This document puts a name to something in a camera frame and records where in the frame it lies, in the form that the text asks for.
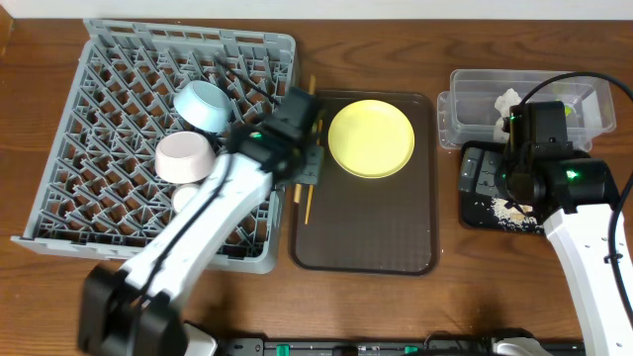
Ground wooden chopstick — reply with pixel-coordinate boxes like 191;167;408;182
293;74;317;205
304;119;323;225

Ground yellow round plate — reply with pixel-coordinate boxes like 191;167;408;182
327;100;415;179

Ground white tissue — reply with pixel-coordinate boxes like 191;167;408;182
493;88;521;143

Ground light blue bowl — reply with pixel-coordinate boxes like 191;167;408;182
173;80;232;134

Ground pink bowl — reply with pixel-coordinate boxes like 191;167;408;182
154;132;216;184

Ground white cup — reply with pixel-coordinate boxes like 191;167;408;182
171;183;200;214

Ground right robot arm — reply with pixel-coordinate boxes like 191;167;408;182
459;101;632;355

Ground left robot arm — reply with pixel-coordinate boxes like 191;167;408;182
77;87;319;355

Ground black waste tray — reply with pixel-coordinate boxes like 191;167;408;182
458;140;594;236

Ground clear plastic waste bin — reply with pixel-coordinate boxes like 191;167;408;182
437;69;616;151

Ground grey dishwasher rack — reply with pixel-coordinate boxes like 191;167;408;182
15;20;300;260

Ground spilled rice food scraps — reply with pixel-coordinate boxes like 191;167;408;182
473;196;544;234

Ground dark brown serving tray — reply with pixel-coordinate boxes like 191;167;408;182
289;90;439;276

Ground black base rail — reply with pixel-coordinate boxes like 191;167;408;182
212;328;585;356

